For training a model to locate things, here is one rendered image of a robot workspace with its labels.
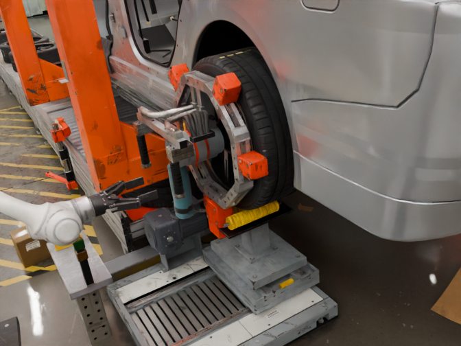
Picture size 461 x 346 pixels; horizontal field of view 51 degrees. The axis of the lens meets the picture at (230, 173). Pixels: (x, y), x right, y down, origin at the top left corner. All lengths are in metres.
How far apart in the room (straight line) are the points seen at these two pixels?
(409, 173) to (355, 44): 0.37
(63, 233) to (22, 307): 1.36
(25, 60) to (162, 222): 2.17
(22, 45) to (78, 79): 1.93
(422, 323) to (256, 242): 0.81
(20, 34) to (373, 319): 3.15
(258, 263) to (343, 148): 0.95
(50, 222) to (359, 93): 0.94
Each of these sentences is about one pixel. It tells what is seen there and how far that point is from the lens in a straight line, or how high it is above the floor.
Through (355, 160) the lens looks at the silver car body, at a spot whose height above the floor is 0.98.
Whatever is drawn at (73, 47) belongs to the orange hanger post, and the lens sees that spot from 2.19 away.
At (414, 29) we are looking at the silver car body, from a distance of 1.26.
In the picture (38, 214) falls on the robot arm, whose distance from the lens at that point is 1.52.
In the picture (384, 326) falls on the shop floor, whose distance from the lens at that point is 2.34.
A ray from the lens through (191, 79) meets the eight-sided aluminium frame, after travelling 1.95.
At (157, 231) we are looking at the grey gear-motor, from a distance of 2.35.
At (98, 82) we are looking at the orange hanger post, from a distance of 2.24.
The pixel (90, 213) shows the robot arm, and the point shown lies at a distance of 1.69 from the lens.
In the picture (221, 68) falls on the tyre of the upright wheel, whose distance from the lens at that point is 1.88.
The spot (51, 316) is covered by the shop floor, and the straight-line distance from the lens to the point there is 2.68.
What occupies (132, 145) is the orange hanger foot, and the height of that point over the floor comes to 0.74.
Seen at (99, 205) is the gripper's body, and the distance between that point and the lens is 1.69.
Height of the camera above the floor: 1.63
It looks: 27 degrees down
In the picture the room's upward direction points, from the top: 7 degrees counter-clockwise
